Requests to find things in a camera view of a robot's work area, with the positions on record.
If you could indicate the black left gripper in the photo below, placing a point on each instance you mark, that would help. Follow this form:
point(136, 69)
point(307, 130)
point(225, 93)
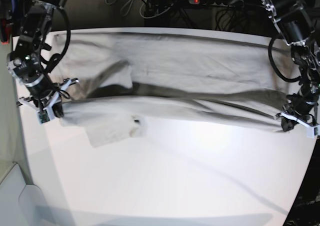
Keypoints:
point(302, 103)

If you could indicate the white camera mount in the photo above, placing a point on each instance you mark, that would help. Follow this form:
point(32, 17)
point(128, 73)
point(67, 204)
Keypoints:
point(48, 106)
point(288, 122)

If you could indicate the red and black clamp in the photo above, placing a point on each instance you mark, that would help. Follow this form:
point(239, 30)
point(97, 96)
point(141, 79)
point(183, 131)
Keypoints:
point(5, 29)

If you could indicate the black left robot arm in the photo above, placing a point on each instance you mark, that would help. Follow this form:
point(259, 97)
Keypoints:
point(295, 27)

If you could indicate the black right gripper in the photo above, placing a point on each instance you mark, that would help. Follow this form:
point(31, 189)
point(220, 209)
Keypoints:
point(29, 72)

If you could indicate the grey t-shirt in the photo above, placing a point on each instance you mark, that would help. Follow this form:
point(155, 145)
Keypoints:
point(124, 78)

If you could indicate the black power strip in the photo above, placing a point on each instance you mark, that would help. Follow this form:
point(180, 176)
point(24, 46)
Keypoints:
point(224, 3)

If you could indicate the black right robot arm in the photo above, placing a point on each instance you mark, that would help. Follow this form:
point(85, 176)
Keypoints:
point(37, 24)

